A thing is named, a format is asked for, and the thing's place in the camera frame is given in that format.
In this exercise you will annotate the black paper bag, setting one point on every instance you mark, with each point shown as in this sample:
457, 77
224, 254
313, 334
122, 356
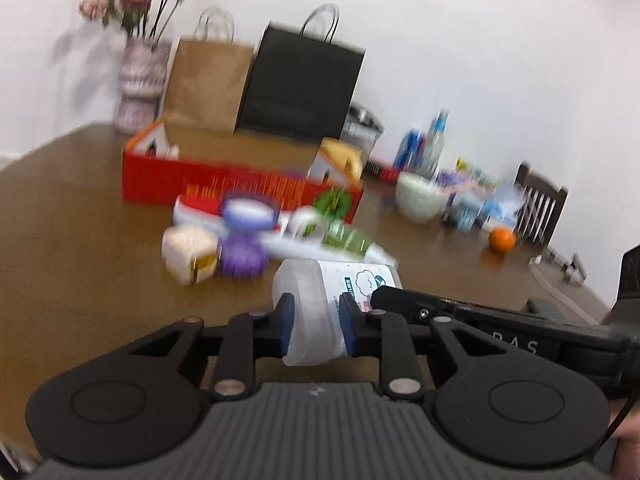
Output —
300, 85

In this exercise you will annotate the white and red pack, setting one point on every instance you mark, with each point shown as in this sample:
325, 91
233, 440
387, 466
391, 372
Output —
192, 210

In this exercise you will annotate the cream square box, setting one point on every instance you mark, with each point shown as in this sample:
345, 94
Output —
186, 250

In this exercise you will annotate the mottled purple vase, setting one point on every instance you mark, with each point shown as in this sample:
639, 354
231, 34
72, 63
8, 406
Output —
140, 85

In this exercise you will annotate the small red box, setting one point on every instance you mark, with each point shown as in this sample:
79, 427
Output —
385, 172

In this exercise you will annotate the long white tube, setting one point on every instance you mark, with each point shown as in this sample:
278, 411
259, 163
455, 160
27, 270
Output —
290, 247

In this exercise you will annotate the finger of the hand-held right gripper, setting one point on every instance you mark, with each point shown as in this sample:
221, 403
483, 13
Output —
400, 301

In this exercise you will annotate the white plastic bottle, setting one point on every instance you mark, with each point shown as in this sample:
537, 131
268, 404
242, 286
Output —
312, 305

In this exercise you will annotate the white ribbed bowl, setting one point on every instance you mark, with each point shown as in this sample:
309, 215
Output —
420, 200

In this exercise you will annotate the person's right forearm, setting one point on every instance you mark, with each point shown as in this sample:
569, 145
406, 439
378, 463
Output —
627, 447

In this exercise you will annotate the white jar with purple lid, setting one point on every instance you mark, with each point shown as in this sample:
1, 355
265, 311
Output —
248, 212

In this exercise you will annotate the dark wooden chair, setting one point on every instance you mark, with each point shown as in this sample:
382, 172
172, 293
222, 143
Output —
542, 205

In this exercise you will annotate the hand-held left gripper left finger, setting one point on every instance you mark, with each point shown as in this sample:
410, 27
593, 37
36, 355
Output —
286, 321

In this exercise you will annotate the orange fruit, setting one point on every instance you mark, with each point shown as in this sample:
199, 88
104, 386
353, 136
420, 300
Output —
502, 239

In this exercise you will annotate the power strip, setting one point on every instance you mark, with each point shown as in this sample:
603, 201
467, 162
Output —
570, 265

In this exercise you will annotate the red cardboard box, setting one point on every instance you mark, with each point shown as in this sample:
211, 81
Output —
160, 180

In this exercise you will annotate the blue drink can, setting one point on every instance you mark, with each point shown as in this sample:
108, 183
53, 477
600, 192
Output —
410, 147

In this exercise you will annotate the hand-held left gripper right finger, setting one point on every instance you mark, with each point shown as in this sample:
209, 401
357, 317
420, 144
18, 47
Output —
347, 324

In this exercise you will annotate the yellow mug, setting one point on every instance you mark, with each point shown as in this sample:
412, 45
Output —
342, 157

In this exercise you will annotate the brown paper bag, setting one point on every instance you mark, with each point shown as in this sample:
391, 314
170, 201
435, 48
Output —
210, 85

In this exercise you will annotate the clear plastic bottle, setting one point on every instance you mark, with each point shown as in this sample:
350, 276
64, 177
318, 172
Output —
435, 142

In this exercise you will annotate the green tube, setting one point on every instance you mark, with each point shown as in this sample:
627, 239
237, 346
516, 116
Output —
347, 238

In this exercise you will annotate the clear container with black lid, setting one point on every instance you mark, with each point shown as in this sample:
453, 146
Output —
364, 127

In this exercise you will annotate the purple packet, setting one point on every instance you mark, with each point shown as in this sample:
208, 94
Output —
452, 180

